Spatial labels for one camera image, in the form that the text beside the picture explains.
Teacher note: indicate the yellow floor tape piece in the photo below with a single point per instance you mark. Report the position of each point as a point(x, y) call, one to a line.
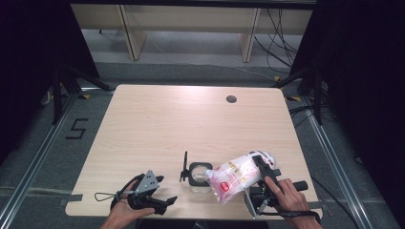
point(294, 98)
point(84, 96)
point(277, 78)

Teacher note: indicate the black tripod stand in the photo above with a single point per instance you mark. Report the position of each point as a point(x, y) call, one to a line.
point(317, 95)
point(57, 95)

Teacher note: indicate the person's right hand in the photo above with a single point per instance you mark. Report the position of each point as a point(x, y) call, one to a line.
point(294, 202)

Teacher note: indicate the light wooden shelf unit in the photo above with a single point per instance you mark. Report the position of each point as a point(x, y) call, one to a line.
point(191, 17)

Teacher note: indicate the glass jar with black lid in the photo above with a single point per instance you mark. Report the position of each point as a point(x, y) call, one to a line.
point(193, 168)

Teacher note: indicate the aluminium floor rail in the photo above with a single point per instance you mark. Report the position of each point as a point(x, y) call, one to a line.
point(337, 165)
point(41, 152)

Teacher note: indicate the grey tape strip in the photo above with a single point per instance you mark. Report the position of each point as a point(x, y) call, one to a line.
point(71, 198)

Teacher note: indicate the black curtain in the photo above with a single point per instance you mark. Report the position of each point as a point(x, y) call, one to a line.
point(31, 47)
point(366, 63)

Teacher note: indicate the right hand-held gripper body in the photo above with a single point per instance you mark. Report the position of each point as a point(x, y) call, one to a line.
point(259, 198)

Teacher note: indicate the red and white sugar pouch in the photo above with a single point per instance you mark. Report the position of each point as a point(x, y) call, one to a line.
point(235, 178)

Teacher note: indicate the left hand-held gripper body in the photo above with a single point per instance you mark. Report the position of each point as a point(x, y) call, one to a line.
point(147, 184)

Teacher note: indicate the person's left hand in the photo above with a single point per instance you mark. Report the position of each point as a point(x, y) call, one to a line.
point(122, 213)

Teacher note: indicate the grey round table grommet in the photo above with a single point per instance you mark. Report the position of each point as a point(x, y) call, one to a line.
point(231, 99)

